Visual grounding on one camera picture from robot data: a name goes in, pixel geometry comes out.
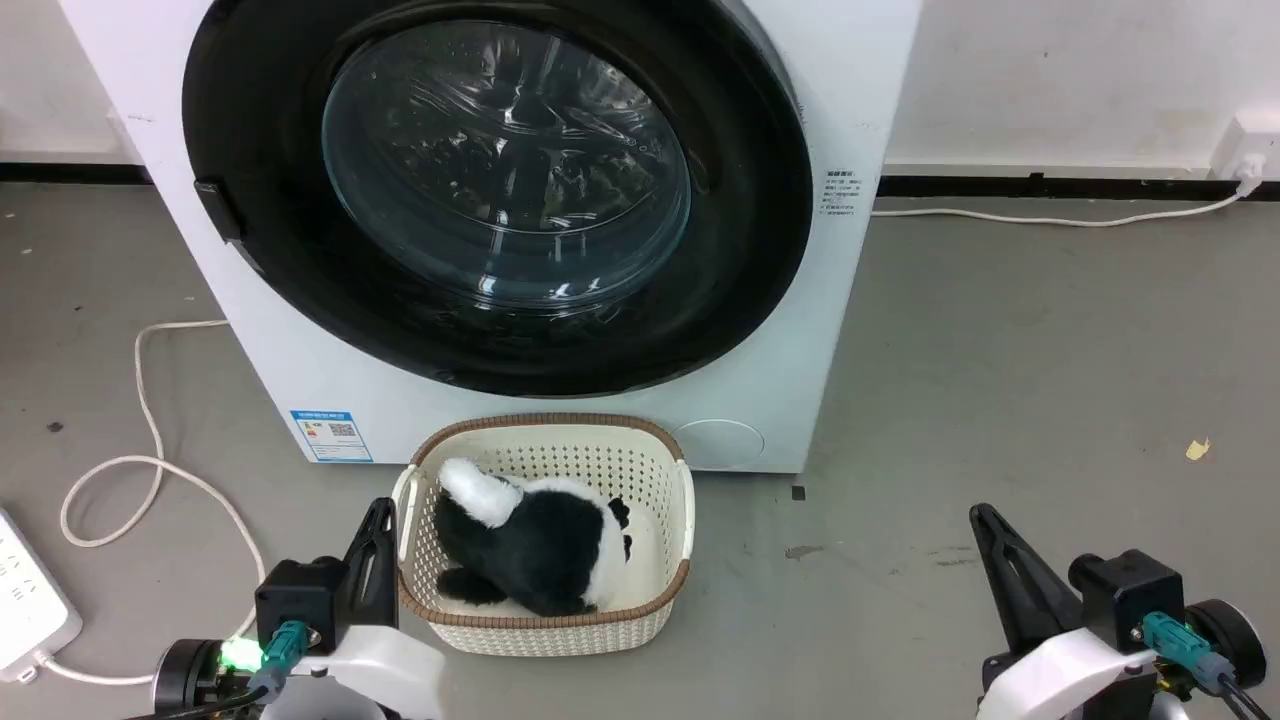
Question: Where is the black round glass washer door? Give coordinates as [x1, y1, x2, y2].
[182, 0, 814, 398]

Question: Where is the white power strip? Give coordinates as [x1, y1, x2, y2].
[0, 508, 84, 684]

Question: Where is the cream perforated laundry basket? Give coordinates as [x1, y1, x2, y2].
[392, 413, 696, 658]

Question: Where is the black and white plush toy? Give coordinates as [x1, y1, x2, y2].
[432, 458, 634, 618]

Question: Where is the long white looped power cable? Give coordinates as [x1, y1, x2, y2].
[40, 319, 267, 687]

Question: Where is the teal plug black right cable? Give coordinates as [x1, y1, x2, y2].
[1140, 612, 1276, 720]

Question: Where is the teal plug black left cable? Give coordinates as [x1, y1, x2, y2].
[150, 620, 313, 720]

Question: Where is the blue energy label sticker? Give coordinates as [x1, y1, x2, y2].
[290, 409, 375, 464]

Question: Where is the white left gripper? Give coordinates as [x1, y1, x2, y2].
[262, 497, 447, 720]

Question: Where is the small printed text sticker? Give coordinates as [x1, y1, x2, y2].
[819, 169, 861, 218]

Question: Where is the white front-load washing machine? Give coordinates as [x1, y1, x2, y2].
[58, 0, 923, 475]

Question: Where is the teal plug black cable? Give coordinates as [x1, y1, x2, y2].
[1140, 612, 1276, 720]
[150, 620, 313, 720]

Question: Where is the white cable to wall plug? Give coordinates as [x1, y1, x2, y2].
[870, 186, 1253, 229]

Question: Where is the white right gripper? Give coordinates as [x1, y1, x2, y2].
[968, 503, 1166, 720]

